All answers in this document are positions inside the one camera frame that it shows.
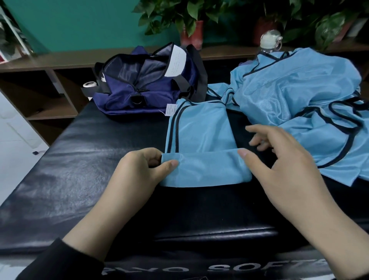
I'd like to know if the person's left hand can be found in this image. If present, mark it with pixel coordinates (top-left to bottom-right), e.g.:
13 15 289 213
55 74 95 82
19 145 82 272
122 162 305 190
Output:
106 148 180 223

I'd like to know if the person's right hand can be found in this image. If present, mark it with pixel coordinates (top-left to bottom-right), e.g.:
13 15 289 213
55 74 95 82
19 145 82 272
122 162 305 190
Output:
238 124 332 226

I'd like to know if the navy blue bag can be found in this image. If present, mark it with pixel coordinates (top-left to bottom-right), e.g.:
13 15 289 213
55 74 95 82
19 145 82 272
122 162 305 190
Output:
82 42 208 116

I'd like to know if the clear bottle silver cap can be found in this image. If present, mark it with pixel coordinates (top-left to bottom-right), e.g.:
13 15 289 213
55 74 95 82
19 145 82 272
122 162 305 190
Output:
259 30 284 54

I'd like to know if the person's right forearm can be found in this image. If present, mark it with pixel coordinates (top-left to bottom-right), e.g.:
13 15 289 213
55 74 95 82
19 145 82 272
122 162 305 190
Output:
300 196 369 280

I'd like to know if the person's left forearm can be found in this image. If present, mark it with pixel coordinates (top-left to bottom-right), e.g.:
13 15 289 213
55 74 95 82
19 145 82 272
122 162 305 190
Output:
17 208 136 280

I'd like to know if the black leather bench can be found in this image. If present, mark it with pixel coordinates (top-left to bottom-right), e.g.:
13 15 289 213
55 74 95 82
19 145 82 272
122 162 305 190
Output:
0 58 369 280

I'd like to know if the small white-lidded jar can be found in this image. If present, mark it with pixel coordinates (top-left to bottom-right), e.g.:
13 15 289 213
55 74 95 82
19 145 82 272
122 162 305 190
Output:
82 81 99 100

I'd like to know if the wooden shelf cabinet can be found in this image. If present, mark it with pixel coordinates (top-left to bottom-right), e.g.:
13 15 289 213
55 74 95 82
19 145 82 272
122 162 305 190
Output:
0 37 369 146

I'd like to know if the green plant in white pot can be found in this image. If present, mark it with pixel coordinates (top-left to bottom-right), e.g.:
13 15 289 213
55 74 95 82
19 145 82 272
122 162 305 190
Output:
300 0 369 52

